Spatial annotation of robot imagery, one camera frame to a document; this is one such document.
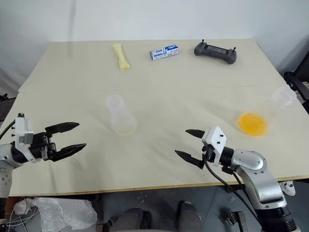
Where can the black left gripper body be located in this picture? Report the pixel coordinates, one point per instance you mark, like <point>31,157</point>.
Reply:
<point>39,147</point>

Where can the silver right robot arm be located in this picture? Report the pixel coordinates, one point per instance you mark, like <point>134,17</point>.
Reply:
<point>253,164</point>

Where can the black metal bracket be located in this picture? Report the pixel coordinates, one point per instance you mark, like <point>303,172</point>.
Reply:
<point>235,221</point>

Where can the crumpled clear plastic bag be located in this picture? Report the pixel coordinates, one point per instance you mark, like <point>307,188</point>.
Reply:
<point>62,212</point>

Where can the blue and white box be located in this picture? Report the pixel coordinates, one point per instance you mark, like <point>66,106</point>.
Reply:
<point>164,52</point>

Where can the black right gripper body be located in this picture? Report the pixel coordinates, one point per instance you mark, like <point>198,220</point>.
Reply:
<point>208,153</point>

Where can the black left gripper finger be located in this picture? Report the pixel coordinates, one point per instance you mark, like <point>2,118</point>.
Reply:
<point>68,151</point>
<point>63,127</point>

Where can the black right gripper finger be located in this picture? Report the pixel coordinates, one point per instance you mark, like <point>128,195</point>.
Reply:
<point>190,159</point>
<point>196,133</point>

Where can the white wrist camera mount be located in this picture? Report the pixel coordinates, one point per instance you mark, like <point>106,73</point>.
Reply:
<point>216,136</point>
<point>23,128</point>

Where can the dark rounded shape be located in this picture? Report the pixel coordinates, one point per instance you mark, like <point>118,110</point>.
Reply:
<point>132,220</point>
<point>190,217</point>

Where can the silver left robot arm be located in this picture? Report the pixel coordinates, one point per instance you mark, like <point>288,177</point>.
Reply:
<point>6,157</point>

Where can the small clear conical flask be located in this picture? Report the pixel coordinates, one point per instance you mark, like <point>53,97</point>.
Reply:
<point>119,116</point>

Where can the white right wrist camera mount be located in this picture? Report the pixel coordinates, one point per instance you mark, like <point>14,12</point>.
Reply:
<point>216,136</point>

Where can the small white object under table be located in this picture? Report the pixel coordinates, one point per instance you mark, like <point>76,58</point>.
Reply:
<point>289,188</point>

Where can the clear plastic bag with orange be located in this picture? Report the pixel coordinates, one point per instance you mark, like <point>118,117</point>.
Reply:
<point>253,123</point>

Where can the grey remote controller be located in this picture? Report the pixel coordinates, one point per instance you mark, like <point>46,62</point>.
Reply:
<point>214,52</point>

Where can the yellow plastic packet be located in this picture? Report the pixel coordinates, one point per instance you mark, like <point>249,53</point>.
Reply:
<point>122,56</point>

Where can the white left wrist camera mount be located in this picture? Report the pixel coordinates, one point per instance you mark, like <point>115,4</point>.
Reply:
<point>23,128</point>

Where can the dark object beside table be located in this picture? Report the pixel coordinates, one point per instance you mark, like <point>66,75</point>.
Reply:
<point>6,106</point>

